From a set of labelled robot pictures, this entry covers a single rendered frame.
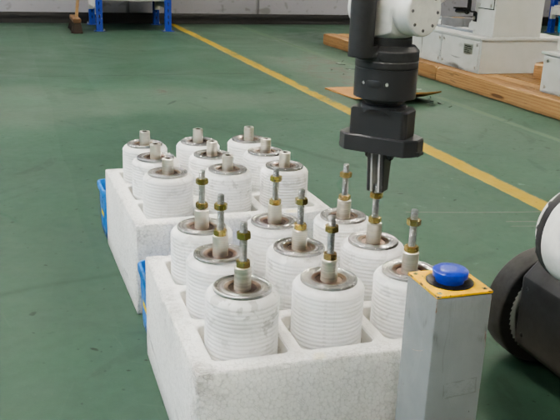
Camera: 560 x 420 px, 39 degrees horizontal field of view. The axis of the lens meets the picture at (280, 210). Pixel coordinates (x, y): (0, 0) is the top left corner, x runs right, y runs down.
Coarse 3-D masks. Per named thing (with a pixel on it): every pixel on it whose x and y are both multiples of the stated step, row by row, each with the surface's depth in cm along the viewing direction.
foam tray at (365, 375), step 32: (160, 256) 128; (160, 288) 116; (160, 320) 117; (192, 320) 107; (288, 320) 110; (160, 352) 119; (192, 352) 98; (288, 352) 99; (320, 352) 99; (352, 352) 100; (384, 352) 101; (160, 384) 121; (192, 384) 95; (224, 384) 95; (256, 384) 96; (288, 384) 98; (320, 384) 99; (352, 384) 101; (384, 384) 102; (192, 416) 97; (224, 416) 96; (256, 416) 97; (288, 416) 99; (320, 416) 101; (352, 416) 102; (384, 416) 104
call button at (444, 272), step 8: (440, 264) 89; (448, 264) 89; (456, 264) 89; (432, 272) 88; (440, 272) 87; (448, 272) 87; (456, 272) 87; (464, 272) 87; (440, 280) 87; (448, 280) 86; (456, 280) 86; (464, 280) 87
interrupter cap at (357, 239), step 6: (354, 234) 120; (360, 234) 120; (366, 234) 120; (384, 234) 120; (390, 234) 120; (348, 240) 117; (354, 240) 117; (360, 240) 118; (384, 240) 118; (390, 240) 118; (396, 240) 118; (354, 246) 116; (360, 246) 115; (366, 246) 115; (372, 246) 115; (378, 246) 115; (384, 246) 116; (390, 246) 115; (396, 246) 116
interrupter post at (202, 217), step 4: (196, 208) 120; (196, 212) 120; (200, 212) 119; (204, 212) 119; (208, 212) 120; (196, 216) 120; (200, 216) 120; (204, 216) 120; (208, 216) 120; (196, 220) 120; (200, 220) 120; (204, 220) 120; (208, 220) 121; (196, 224) 120; (200, 224) 120; (204, 224) 120; (208, 224) 121; (196, 228) 120; (200, 228) 120; (204, 228) 120
